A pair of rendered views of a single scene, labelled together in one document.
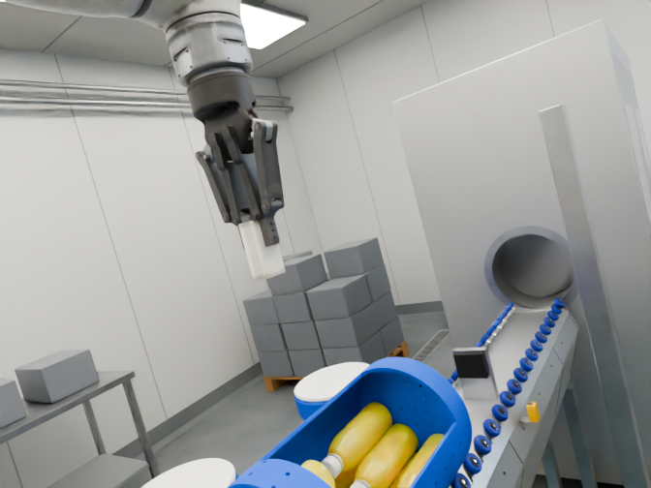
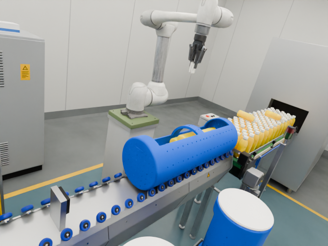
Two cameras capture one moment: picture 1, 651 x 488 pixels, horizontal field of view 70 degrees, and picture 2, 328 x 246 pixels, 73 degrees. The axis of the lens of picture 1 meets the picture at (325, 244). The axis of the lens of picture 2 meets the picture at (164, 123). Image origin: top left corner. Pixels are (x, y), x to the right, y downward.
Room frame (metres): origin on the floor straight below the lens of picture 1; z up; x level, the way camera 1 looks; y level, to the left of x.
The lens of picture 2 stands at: (2.01, 0.03, 1.75)
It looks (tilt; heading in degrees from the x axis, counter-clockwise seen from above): 22 degrees down; 182
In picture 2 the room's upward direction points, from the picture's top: 13 degrees clockwise
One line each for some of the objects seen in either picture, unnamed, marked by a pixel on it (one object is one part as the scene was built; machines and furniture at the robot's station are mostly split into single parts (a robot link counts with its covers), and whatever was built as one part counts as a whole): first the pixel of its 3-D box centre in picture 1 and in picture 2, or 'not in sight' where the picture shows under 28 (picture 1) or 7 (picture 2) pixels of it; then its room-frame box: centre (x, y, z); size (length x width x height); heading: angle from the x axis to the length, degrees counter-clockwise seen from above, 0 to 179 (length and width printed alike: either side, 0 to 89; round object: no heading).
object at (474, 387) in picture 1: (475, 374); (59, 207); (1.35, -0.33, 1.00); 0.10 x 0.04 x 0.15; 53
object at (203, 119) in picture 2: not in sight; (208, 120); (-0.05, 0.38, 1.05); 0.20 x 0.10 x 0.10; 143
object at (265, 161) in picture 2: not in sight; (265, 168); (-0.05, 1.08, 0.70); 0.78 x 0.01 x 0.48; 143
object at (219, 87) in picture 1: (228, 119); (198, 42); (0.56, 0.07, 1.73); 0.08 x 0.07 x 0.09; 48
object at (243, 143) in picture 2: not in sight; (241, 147); (0.27, 0.66, 1.00); 0.07 x 0.07 x 0.19
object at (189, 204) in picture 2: not in sight; (189, 203); (0.30, 0.39, 0.31); 0.06 x 0.06 x 0.63; 53
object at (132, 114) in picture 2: not in sight; (132, 111); (0.25, -0.32, 1.07); 0.22 x 0.18 x 0.06; 138
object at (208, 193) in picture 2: not in sight; (201, 212); (0.39, 0.50, 0.31); 0.06 x 0.06 x 0.63; 53
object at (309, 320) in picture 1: (322, 315); not in sight; (4.46, 0.21, 0.59); 1.20 x 0.80 x 1.19; 54
